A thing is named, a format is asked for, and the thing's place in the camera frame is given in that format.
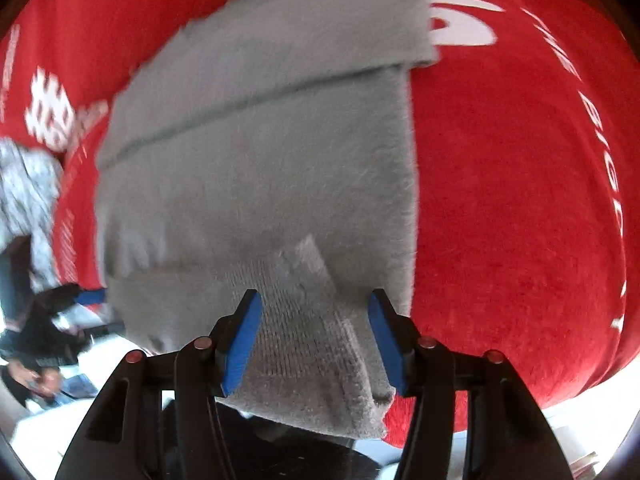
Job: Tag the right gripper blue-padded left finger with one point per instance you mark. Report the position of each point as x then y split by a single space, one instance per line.
157 416

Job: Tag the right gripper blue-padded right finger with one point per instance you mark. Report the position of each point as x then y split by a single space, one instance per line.
507 436

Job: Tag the grey knit sweater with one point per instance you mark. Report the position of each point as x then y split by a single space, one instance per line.
270 146

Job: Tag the white floral cloth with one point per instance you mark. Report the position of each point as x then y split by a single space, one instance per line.
30 186

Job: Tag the red bedspread with white print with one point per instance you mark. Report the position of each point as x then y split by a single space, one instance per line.
526 130

